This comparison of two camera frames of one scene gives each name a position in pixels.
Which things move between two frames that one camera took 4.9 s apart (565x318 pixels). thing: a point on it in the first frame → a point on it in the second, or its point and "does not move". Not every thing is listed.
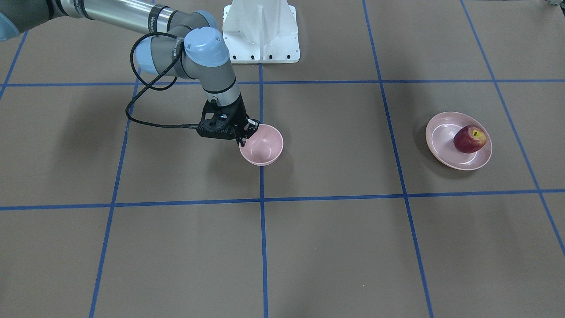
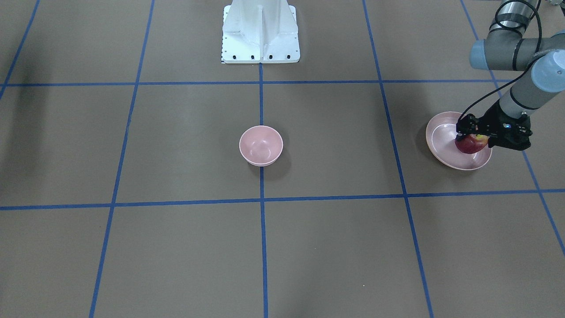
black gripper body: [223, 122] → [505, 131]
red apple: [469, 139] does not move
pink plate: [440, 132] does not move
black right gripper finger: [242, 140] → [491, 141]
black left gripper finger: [252, 125] → [468, 124]
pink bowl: [264, 147] does not move
